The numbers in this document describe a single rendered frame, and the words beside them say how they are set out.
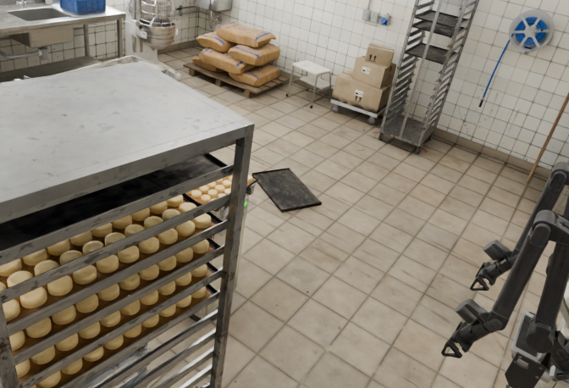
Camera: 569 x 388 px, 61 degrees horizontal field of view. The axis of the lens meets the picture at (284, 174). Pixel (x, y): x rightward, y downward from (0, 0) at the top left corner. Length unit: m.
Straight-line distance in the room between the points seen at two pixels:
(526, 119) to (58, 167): 5.37
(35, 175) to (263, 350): 2.24
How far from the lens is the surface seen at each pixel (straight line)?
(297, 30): 6.75
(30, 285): 1.08
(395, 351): 3.23
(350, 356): 3.10
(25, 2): 5.89
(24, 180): 0.96
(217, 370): 1.77
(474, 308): 1.80
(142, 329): 1.46
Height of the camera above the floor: 2.32
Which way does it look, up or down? 30 degrees down
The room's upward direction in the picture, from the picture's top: 10 degrees clockwise
